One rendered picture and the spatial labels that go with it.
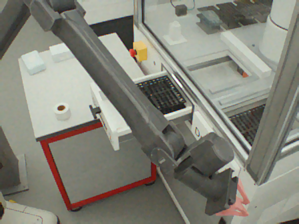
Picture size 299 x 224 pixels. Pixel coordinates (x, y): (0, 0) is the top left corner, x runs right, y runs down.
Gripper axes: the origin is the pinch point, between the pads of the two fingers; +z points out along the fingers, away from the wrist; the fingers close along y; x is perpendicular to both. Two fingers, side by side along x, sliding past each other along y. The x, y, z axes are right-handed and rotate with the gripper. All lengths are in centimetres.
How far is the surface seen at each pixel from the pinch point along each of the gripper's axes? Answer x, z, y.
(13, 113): 185, -67, 104
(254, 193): 13.4, 17.3, 18.8
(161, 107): 36, -13, 49
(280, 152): -3.6, 8.5, 20.7
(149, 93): 39, -18, 56
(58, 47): 80, -61, 89
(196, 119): 27, -2, 45
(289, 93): -18.5, -6.9, 20.4
